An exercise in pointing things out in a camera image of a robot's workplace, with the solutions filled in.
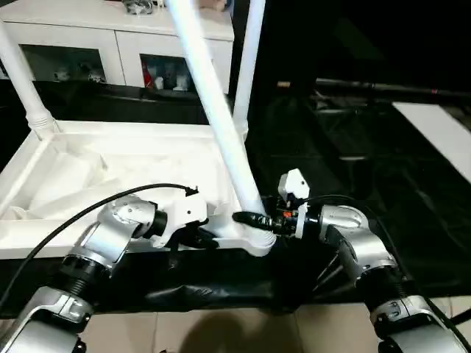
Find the black case with yellow label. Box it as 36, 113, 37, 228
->
227, 0, 321, 96

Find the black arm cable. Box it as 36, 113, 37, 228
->
0, 182, 200, 306
305, 194, 471, 346

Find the white flat board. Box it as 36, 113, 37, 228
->
392, 101, 471, 185

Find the white plastic table top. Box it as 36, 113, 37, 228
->
0, 119, 277, 260

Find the white plastic table leg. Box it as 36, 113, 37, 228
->
233, 0, 266, 139
163, 0, 277, 255
0, 20, 56, 139

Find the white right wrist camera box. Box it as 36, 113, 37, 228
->
277, 168, 311, 239

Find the black metal rod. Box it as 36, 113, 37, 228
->
316, 76, 471, 102

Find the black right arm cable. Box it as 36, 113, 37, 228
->
305, 194, 471, 346

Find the black metal table strut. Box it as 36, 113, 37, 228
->
452, 307, 471, 325

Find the black work mat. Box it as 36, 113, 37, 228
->
0, 79, 471, 317

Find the white cabinet with glass doors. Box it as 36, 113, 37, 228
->
0, 0, 235, 97

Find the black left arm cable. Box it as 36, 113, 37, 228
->
0, 182, 200, 306

